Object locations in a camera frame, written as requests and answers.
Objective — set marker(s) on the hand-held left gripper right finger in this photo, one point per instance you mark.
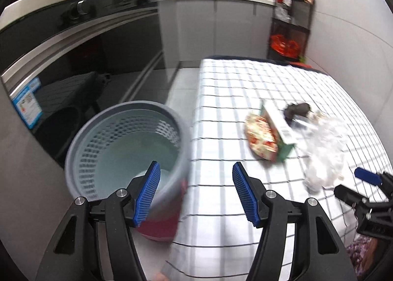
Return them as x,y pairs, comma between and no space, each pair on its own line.
245,198

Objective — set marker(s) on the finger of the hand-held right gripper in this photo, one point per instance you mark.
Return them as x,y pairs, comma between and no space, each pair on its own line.
348,195
367,175

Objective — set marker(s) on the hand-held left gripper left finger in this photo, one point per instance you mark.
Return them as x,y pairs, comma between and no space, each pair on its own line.
147,195

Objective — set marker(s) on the clear plastic bag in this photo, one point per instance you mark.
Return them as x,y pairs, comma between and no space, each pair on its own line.
328,145

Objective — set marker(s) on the red yellow snack packet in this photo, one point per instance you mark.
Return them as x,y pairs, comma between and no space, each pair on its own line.
261,136

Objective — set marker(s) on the white paper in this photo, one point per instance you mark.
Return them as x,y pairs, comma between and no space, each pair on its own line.
318,116

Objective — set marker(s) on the green white carton box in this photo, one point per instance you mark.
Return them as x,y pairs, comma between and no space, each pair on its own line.
278,121

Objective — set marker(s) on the grey perforated plastic basket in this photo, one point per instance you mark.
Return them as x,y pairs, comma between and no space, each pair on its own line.
92,121

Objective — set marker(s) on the black cloth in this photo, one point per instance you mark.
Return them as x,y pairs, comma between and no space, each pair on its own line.
294,110

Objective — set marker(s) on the red stool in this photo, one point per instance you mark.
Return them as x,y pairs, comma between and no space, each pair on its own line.
162,222

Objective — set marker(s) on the person's floral clothing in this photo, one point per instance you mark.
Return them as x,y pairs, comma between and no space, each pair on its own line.
360,253

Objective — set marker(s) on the white black checked tablecloth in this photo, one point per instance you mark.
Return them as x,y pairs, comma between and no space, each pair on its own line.
230,90

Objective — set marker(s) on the blue white label sticker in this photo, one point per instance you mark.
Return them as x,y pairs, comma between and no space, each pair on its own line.
27,104

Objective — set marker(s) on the red plastic bag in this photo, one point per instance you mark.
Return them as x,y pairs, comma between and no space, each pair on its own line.
282,44

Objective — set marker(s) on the black built-in oven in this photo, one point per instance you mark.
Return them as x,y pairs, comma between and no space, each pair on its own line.
76,53

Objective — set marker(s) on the black storage rack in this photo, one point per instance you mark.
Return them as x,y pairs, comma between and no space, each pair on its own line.
304,19

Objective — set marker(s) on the grey kitchen cabinets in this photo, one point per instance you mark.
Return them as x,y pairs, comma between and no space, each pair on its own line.
215,29

